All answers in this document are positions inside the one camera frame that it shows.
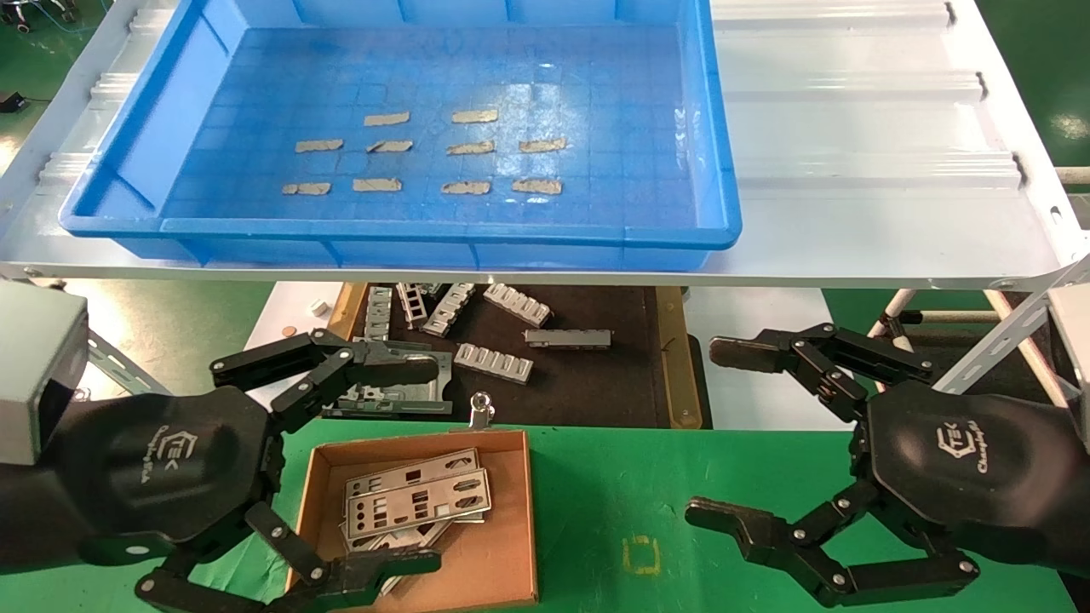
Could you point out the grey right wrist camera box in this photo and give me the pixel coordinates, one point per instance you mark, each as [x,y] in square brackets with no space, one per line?
[1075,358]

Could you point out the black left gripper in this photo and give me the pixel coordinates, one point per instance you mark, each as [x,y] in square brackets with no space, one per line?
[170,468]

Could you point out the grey slotted metal part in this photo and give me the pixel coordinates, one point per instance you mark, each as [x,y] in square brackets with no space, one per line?
[450,311]
[379,315]
[412,305]

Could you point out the grey ribbed metal part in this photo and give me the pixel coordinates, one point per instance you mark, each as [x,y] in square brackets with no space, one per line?
[517,305]
[494,363]

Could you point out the blue plastic tray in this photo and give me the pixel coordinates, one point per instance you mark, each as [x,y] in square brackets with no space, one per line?
[596,102]

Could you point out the white metal shelf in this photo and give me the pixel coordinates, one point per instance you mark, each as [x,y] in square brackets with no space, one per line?
[851,196]

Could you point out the silver binder clip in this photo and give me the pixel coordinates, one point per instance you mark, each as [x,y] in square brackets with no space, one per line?
[481,413]

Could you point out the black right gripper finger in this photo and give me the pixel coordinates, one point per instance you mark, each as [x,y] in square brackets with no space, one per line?
[724,521]
[754,353]

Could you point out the green table cloth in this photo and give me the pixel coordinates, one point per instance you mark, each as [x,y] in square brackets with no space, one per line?
[613,494]

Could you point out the large grey metal bracket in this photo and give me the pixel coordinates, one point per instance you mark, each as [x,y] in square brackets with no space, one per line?
[430,400]

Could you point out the grey perforated shelf brace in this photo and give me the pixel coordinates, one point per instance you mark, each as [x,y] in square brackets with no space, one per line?
[119,366]
[1005,332]

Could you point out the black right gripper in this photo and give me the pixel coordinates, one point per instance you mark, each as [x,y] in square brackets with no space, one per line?
[979,477]

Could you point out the small white cap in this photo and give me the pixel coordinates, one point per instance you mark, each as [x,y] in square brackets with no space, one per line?
[319,307]

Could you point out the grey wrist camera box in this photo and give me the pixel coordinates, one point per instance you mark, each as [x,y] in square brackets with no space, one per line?
[1075,358]
[38,358]

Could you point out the long grey metal bar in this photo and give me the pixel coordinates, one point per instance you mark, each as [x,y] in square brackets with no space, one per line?
[566,339]

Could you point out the silver slotted metal plate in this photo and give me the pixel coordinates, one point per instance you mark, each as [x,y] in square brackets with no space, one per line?
[400,539]
[430,509]
[396,478]

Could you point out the brown cardboard box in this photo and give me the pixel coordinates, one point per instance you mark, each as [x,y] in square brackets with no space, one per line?
[502,553]

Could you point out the small black floor device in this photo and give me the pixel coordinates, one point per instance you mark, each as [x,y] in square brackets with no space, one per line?
[10,103]

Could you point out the black mat with wooden frame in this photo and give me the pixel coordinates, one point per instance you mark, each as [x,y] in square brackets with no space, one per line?
[596,383]

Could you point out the wheeled chair base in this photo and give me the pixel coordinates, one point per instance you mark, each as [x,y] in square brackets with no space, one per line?
[19,24]

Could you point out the white tube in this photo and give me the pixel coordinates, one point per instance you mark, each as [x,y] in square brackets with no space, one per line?
[894,311]
[1041,366]
[1073,175]
[962,317]

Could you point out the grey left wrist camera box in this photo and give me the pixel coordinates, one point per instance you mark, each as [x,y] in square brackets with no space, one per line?
[38,358]

